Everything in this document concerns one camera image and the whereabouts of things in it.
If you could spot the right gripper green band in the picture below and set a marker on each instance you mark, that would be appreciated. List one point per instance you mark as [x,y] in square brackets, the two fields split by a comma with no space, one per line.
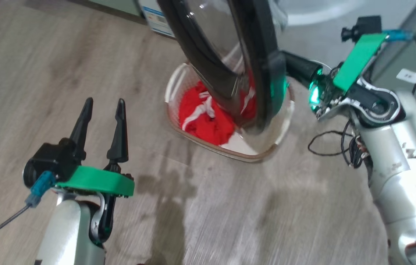
[358,59]

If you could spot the cream perforated laundry basket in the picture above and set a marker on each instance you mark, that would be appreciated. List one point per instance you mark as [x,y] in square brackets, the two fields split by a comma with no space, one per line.
[174,92]

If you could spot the red jersey number 23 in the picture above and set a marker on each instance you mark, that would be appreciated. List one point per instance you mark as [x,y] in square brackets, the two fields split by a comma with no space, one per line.
[200,125]

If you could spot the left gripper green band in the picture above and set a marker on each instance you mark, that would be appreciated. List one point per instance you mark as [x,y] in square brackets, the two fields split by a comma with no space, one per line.
[93,180]

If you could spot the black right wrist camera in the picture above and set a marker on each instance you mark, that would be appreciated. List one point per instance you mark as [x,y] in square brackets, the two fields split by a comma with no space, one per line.
[368,25]

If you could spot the black glass washing machine door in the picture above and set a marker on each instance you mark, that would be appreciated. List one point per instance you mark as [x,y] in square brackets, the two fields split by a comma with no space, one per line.
[255,55]

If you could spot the blue white energy label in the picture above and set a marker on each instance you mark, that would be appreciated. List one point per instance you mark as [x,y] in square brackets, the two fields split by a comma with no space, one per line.
[156,18]

